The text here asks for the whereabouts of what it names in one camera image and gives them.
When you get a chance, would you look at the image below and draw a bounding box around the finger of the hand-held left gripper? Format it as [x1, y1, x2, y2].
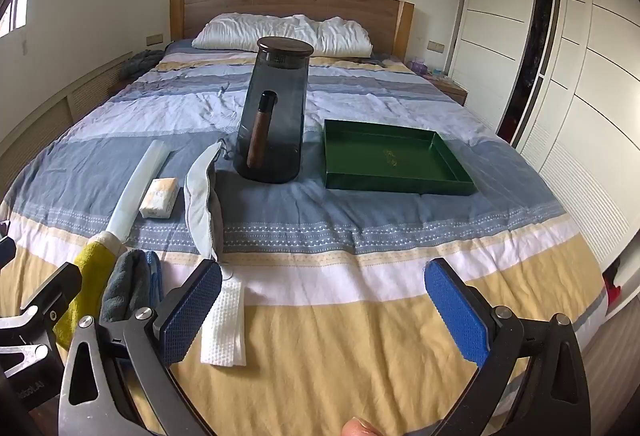
[0, 234, 17, 272]
[17, 261, 83, 332]

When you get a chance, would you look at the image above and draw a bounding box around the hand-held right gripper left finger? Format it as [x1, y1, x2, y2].
[58, 259, 223, 436]

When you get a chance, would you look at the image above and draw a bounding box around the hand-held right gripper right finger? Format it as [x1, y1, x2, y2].
[424, 258, 592, 436]

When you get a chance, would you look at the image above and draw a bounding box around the white paper towel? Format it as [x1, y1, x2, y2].
[200, 266, 247, 367]

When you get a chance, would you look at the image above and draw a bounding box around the yellow towel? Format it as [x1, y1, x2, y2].
[52, 231, 128, 349]

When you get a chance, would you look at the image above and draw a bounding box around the grey towel with blue edge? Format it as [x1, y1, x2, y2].
[99, 248, 163, 324]

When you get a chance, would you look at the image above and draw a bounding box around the light grey eye mask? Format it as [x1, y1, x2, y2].
[183, 139, 236, 262]

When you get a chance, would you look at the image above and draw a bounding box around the beige tissue pack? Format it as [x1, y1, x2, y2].
[138, 177, 180, 218]

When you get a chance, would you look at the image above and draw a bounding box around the translucent white pouch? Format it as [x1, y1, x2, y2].
[102, 139, 171, 242]

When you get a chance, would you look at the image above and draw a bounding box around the green tray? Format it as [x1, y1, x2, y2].
[322, 118, 477, 197]

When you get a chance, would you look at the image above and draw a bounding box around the person's right hand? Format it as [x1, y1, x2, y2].
[340, 417, 383, 436]

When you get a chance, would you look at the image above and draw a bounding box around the red cloth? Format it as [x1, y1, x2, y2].
[602, 266, 623, 317]

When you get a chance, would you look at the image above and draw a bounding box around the smoked glass pitcher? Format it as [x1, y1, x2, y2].
[235, 36, 315, 185]

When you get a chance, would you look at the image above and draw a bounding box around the wooden nightstand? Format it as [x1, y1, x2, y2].
[435, 78, 469, 106]

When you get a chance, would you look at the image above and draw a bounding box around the dark grey knit cloth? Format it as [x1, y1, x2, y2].
[120, 50, 166, 79]

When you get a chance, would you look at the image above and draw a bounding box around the window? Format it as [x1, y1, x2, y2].
[0, 0, 36, 37]

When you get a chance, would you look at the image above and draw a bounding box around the white wardrobe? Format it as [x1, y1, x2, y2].
[447, 0, 640, 277]

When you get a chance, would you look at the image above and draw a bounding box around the white pillow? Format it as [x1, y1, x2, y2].
[191, 13, 373, 58]

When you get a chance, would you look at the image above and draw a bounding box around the wooden headboard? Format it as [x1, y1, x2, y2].
[169, 0, 416, 67]

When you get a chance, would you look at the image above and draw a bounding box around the beige wall panel cover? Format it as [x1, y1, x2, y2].
[0, 51, 133, 197]

